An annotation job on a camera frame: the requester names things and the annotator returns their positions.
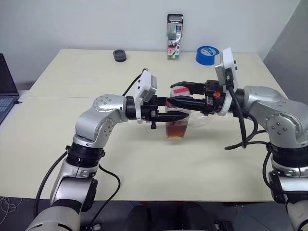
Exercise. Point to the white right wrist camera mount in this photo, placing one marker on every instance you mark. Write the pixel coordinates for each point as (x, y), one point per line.
(228, 62)

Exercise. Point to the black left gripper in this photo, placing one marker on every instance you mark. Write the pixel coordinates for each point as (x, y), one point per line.
(149, 113)

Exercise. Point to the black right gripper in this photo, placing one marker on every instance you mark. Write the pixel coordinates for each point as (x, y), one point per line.
(211, 101)

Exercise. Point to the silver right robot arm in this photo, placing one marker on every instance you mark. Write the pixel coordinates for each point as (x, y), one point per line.
(279, 120)

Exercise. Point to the clear wine glass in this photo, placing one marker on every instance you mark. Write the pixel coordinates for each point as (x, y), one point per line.
(199, 120)

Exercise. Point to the marker pen pack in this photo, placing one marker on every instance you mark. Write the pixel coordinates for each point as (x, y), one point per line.
(174, 36)

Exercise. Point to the blue tape roll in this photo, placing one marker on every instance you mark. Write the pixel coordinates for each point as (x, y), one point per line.
(205, 56)

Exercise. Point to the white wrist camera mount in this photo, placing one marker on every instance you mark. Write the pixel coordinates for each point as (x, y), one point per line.
(144, 84)
(228, 62)

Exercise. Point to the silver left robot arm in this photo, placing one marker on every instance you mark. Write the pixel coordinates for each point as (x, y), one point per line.
(91, 120)

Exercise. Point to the dark laptop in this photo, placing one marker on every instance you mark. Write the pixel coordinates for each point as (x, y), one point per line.
(6, 91)

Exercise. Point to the black round lid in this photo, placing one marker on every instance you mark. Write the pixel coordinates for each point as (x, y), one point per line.
(119, 55)

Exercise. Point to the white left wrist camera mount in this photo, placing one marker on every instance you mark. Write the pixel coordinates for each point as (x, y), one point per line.
(144, 84)

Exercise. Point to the clear bottle with brown drink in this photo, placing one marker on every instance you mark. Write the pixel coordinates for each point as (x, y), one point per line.
(176, 130)

